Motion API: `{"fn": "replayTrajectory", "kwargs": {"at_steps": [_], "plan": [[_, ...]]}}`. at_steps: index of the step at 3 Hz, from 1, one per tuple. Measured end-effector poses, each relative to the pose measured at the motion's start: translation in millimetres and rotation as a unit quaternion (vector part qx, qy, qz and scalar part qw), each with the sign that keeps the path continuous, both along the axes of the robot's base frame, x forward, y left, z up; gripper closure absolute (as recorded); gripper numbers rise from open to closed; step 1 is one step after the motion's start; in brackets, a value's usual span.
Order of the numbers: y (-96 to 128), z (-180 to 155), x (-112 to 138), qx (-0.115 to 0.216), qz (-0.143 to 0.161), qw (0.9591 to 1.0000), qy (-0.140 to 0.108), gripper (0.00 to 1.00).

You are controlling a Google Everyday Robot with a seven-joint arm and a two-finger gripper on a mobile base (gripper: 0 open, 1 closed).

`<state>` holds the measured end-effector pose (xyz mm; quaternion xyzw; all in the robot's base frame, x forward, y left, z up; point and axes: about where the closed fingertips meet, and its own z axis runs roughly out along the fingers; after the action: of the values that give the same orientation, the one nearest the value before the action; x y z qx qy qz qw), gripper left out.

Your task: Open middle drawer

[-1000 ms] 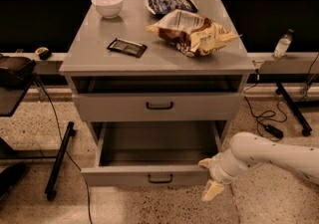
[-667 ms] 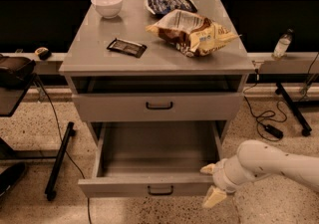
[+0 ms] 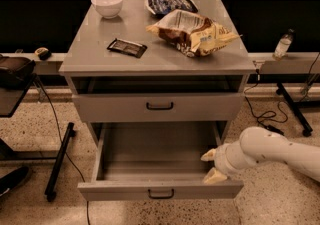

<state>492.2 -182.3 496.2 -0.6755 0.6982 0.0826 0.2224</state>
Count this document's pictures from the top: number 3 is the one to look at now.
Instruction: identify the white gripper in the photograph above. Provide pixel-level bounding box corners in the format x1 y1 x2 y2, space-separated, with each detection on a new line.
201 142 255 184

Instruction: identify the grey drawer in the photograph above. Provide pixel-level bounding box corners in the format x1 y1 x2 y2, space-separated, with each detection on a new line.
73 93 243 122
78 122 243 201

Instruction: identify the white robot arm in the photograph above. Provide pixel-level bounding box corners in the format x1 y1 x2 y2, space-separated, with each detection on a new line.
201 127 320 184

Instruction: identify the grey drawer cabinet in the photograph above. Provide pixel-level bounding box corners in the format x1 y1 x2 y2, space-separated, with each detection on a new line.
60 0 254 139

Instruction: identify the grey top drawer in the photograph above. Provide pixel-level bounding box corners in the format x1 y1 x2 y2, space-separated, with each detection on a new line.
73 93 243 122

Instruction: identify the black stand leg right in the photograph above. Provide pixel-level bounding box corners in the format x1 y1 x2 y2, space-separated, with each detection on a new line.
276 82 313 137

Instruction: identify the brown yellow chip bag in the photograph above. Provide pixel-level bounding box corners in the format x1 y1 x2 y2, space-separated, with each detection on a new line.
146 9 239 57

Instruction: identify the clear plastic bottle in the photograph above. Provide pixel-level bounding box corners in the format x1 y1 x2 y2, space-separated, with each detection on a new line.
273 29 295 61

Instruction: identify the black flat snack packet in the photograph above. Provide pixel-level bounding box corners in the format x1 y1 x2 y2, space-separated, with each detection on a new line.
107 38 147 58

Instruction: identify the black table leg base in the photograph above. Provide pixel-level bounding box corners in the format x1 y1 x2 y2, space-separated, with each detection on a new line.
45 122 75 202

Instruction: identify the blue snack bag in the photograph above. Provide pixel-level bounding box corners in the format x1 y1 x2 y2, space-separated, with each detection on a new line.
145 0 198 16

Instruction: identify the white bowl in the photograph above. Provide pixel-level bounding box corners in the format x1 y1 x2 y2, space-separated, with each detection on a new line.
91 0 123 19

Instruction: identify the black shoe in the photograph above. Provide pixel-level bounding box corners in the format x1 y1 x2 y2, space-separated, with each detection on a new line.
0 166 30 197

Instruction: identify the yellow black tape measure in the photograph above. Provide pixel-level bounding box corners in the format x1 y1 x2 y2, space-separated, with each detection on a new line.
34 47 52 61

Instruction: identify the dark side table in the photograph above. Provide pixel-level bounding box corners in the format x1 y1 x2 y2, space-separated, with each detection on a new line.
0 73 37 118

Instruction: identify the black bag on table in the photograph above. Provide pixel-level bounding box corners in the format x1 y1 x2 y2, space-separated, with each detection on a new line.
0 56 36 89

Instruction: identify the black power adapter cable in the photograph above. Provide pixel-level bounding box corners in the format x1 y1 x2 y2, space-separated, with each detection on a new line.
243 68 290 137

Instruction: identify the black floor cable left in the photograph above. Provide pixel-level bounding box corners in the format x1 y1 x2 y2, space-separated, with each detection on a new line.
34 76 92 225

